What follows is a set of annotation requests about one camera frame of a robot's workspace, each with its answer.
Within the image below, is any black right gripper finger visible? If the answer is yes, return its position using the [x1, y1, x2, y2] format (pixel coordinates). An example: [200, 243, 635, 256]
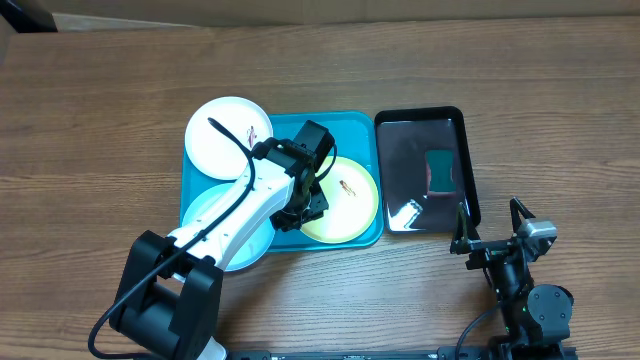
[452, 202, 480, 245]
[509, 197, 535, 233]

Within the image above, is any yellow plate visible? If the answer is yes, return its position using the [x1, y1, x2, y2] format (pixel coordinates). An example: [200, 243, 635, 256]
[301, 156, 379, 244]

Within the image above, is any green and orange sponge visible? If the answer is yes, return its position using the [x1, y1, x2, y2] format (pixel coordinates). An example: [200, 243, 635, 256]
[425, 149, 456, 197]

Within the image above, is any white plate with red stain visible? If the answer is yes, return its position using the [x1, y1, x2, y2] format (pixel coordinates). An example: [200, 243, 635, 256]
[185, 96, 273, 180]

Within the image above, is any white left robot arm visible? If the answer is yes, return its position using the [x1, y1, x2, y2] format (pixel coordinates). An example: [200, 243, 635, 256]
[99, 138, 337, 359]

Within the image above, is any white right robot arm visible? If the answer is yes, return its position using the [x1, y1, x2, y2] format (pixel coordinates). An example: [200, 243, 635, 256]
[450, 197, 577, 359]

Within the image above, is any black rectangular tray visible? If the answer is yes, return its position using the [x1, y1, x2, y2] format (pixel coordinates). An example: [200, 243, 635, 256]
[374, 106, 481, 234]

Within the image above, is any teal plastic tray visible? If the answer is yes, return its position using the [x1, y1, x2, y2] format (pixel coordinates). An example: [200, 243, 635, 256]
[180, 111, 384, 253]

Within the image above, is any light blue plate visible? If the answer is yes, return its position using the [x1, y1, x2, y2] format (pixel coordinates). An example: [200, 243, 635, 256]
[181, 183, 275, 272]

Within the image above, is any brown cardboard backdrop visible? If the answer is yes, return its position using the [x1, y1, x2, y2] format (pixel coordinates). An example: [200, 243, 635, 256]
[0, 0, 640, 34]

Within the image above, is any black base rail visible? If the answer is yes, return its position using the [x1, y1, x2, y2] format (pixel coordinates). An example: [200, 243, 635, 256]
[219, 345, 579, 360]

